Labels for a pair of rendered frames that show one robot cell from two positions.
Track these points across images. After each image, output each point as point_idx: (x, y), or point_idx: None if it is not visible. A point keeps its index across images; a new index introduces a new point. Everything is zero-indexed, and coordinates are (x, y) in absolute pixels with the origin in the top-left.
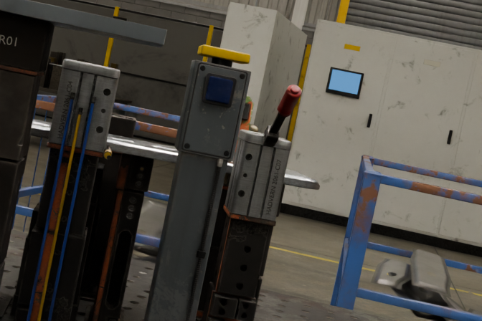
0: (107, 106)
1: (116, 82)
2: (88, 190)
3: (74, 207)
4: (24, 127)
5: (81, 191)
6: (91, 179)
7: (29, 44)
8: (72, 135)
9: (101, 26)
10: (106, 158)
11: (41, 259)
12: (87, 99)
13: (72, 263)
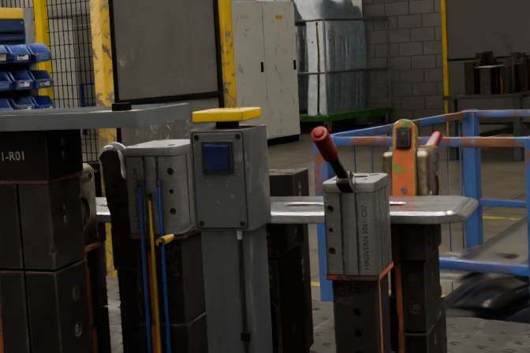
0: (173, 186)
1: (177, 158)
2: (181, 275)
3: (171, 295)
4: (52, 236)
5: (174, 277)
6: (180, 263)
7: (34, 155)
8: (149, 222)
9: (78, 123)
10: (158, 246)
11: (150, 352)
12: (154, 183)
13: (183, 352)
